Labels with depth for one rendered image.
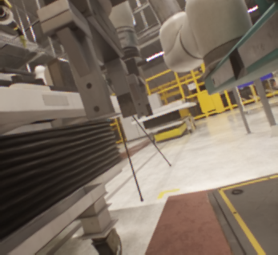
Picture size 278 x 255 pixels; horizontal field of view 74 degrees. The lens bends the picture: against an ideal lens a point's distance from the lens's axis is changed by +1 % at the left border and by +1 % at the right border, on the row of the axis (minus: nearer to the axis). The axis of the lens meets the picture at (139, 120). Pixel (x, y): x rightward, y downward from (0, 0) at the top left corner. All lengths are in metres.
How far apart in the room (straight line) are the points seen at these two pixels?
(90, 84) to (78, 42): 0.04
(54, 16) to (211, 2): 0.51
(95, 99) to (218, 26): 0.49
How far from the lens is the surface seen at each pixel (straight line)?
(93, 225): 1.02
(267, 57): 0.32
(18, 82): 0.61
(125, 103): 0.31
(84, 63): 0.19
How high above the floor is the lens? 0.64
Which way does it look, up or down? 2 degrees up
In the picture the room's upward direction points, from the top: 18 degrees counter-clockwise
